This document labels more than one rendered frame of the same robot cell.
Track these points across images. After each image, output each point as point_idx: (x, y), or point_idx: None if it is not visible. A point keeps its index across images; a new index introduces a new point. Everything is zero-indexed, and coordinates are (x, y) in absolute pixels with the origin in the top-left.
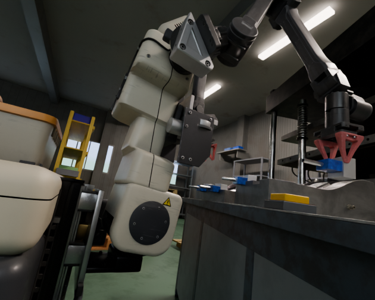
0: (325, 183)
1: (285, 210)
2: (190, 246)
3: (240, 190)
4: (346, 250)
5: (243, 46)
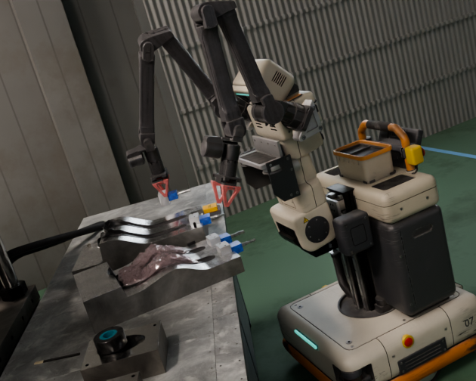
0: (128, 225)
1: (222, 206)
2: None
3: (205, 230)
4: None
5: None
